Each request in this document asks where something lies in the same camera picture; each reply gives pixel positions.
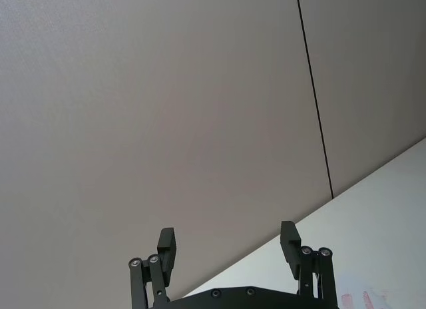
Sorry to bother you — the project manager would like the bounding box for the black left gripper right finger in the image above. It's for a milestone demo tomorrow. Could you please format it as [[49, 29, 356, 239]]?
[[280, 220, 337, 302]]

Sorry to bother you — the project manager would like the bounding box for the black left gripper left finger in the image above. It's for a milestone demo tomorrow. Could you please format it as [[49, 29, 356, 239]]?
[[128, 226, 178, 309]]

